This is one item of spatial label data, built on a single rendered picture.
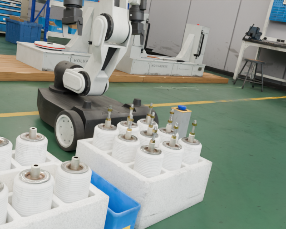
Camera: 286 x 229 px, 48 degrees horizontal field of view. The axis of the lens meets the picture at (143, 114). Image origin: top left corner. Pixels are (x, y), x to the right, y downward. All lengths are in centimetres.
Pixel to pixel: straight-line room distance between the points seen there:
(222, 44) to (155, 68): 299
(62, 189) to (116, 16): 106
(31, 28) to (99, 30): 401
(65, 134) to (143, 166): 64
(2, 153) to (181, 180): 61
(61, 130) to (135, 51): 243
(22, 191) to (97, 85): 112
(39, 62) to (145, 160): 229
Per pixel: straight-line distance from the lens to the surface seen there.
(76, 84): 186
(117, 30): 172
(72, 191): 90
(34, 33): 573
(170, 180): 115
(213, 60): 701
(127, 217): 104
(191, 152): 128
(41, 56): 321
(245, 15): 678
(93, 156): 124
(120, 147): 117
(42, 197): 84
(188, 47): 486
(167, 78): 426
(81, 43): 357
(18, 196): 85
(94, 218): 95
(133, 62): 387
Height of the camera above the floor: 65
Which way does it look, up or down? 15 degrees down
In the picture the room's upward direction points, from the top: 11 degrees clockwise
